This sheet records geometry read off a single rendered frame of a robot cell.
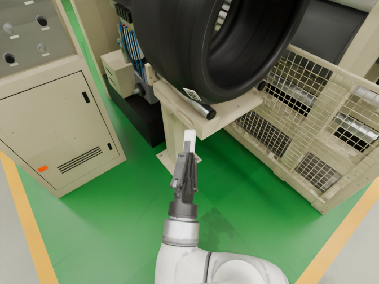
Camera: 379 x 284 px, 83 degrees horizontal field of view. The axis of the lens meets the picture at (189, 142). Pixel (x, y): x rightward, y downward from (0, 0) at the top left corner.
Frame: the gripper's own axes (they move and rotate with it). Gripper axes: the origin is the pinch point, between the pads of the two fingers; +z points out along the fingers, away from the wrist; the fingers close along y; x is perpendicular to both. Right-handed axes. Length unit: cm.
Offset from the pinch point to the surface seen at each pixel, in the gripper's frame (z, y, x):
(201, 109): 17.2, 14.1, -2.9
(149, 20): 26.9, -18.2, -6.0
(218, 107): 25.4, 30.8, -1.7
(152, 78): 35.0, 15.1, -27.9
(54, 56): 43, -2, -72
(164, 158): 17, 94, -64
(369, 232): -23, 132, 73
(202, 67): 18.2, -7.3, 5.0
